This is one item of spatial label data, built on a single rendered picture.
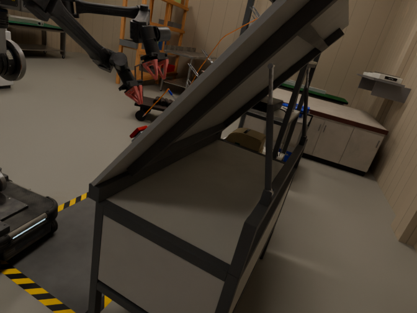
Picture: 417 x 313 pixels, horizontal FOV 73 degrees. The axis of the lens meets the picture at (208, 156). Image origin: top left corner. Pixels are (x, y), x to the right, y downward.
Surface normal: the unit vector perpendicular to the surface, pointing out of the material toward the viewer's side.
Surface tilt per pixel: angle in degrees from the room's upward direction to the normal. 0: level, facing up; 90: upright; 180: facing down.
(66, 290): 0
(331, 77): 90
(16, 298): 0
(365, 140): 90
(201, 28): 90
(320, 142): 90
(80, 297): 0
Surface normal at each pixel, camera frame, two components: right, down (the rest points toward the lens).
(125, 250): -0.43, 0.26
